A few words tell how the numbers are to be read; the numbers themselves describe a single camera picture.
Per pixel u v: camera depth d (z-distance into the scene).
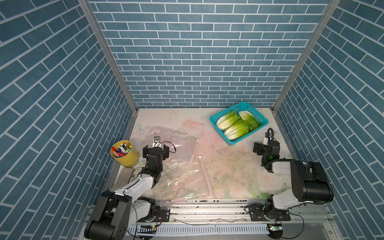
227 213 0.76
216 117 1.05
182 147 0.96
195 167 0.90
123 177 0.82
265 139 0.85
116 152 0.84
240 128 0.98
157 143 0.74
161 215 0.72
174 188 0.80
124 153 0.79
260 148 0.87
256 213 0.74
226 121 1.02
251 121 1.02
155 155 0.66
